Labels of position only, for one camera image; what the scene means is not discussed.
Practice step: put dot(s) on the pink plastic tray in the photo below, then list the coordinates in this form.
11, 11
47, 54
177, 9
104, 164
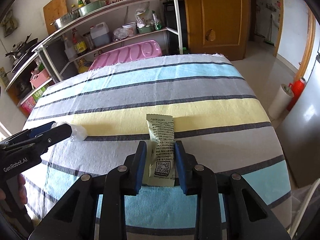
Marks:
138, 51

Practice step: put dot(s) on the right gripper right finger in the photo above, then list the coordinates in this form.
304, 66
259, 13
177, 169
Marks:
225, 203

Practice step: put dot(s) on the white trash bin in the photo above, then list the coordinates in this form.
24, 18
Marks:
301, 198

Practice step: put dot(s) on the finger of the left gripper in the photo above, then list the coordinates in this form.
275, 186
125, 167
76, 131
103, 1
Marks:
46, 139
26, 134

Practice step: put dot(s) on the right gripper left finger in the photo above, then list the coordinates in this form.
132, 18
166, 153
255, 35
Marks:
74, 215

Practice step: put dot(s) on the red canister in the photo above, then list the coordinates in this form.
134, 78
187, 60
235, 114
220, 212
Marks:
297, 88

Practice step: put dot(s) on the soy sauce bottle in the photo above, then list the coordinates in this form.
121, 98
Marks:
79, 43

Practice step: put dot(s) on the pale green sachet wrapper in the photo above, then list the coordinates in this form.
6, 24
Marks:
159, 168

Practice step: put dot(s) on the steel basin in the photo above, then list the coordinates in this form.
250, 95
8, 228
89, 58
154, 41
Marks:
65, 19

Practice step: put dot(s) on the white oil jug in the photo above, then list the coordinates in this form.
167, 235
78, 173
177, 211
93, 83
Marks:
100, 34

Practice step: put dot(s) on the striped tablecloth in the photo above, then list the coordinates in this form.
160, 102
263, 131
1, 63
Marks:
217, 117

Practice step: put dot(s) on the wooden door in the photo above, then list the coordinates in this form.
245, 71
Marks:
218, 26

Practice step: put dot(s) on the wooden cutting board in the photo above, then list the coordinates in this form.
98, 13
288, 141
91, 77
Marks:
52, 11

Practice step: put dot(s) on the silver refrigerator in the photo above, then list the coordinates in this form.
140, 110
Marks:
299, 133

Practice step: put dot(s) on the white paper roll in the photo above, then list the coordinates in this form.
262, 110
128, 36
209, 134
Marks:
281, 101

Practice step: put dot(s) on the person's left hand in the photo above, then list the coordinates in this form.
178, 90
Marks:
19, 183

